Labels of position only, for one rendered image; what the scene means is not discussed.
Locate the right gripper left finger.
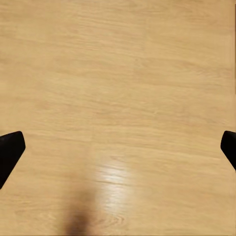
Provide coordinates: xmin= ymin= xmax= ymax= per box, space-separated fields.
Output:
xmin=0 ymin=131 xmax=26 ymax=190

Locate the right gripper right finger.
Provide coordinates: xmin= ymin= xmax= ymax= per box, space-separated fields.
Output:
xmin=220 ymin=131 xmax=236 ymax=170

